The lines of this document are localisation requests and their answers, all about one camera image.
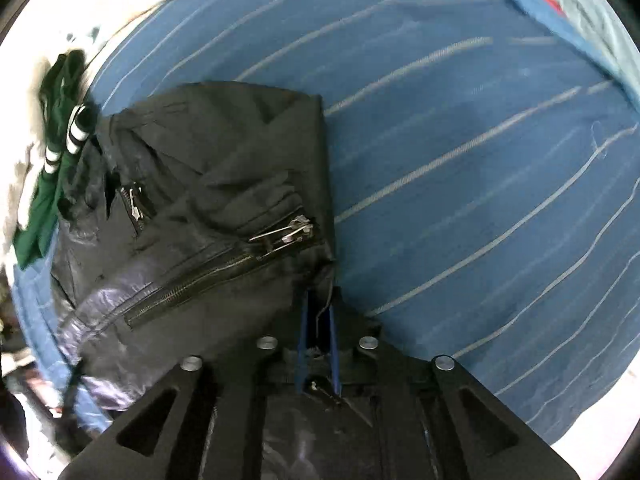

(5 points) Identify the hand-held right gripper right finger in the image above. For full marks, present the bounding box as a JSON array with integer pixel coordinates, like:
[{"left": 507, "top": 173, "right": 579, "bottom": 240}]
[{"left": 327, "top": 287, "right": 581, "bottom": 480}]

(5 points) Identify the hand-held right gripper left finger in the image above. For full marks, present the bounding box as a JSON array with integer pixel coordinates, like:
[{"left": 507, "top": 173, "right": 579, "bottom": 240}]
[{"left": 59, "top": 294, "right": 312, "bottom": 480}]

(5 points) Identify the black hooded leather jacket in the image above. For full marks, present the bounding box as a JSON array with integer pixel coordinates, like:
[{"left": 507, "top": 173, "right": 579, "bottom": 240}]
[{"left": 50, "top": 82, "right": 431, "bottom": 480}]

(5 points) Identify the blue striped bed sheet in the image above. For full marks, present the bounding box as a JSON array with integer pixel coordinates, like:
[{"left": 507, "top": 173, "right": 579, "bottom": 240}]
[{"left": 11, "top": 0, "right": 640, "bottom": 448}]

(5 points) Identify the green white-striped garment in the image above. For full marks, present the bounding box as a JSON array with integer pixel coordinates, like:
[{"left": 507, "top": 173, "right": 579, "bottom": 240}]
[{"left": 14, "top": 50, "right": 98, "bottom": 270}]

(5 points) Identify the light blue red-printed blanket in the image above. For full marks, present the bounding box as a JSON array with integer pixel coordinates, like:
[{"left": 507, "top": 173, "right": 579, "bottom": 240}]
[{"left": 462, "top": 0, "right": 640, "bottom": 96}]

